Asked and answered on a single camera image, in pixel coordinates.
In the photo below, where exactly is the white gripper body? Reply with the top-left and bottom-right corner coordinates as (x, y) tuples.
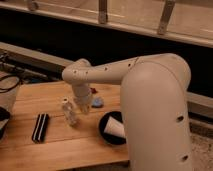
(73, 87), (92, 107)

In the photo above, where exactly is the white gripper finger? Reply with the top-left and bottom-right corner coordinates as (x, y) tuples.
(78, 104), (84, 112)
(83, 104), (90, 114)

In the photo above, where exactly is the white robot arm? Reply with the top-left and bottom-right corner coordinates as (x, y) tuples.
(62, 53), (194, 171)

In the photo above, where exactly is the clear plastic bottle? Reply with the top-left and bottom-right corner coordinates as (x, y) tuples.
(62, 98), (77, 126)

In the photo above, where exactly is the dark red small object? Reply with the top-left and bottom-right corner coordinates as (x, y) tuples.
(90, 88), (97, 94)

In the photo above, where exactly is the white paper cup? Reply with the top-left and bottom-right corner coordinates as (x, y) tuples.
(104, 117), (125, 138)

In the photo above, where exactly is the black bowl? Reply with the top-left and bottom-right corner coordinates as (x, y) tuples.
(98, 111), (126, 145)

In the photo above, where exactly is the wooden table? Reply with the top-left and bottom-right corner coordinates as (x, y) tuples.
(0, 82), (128, 171)

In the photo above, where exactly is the dark object at left edge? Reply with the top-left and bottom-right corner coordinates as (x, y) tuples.
(0, 107), (11, 139)

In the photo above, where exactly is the black cable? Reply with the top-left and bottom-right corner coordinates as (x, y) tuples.
(0, 53), (26, 94)

